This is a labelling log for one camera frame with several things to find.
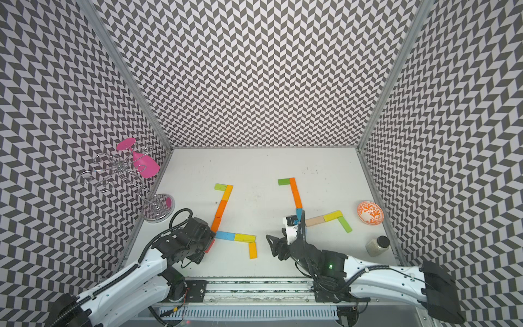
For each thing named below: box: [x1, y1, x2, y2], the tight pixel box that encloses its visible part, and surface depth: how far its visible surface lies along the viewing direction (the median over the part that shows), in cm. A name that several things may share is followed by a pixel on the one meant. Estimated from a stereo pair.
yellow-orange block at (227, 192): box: [222, 184, 234, 202], surface depth 102 cm
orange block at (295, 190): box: [290, 177, 302, 203], surface depth 103 cm
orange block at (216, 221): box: [211, 211, 225, 233], surface depth 93 cm
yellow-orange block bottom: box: [248, 242, 259, 260], surface depth 85 cm
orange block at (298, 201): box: [292, 195, 304, 209], surface depth 98 cm
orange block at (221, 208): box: [215, 199, 228, 218], surface depth 96 cm
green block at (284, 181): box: [277, 178, 291, 186], surface depth 104 cm
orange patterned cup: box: [356, 200, 385, 226], surface depth 93 cm
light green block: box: [337, 215, 353, 233], surface depth 93 cm
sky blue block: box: [215, 230, 236, 242], surface depth 86 cm
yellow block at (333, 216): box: [322, 210, 344, 223], surface depth 91 cm
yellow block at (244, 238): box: [234, 232, 257, 244], surface depth 87 cm
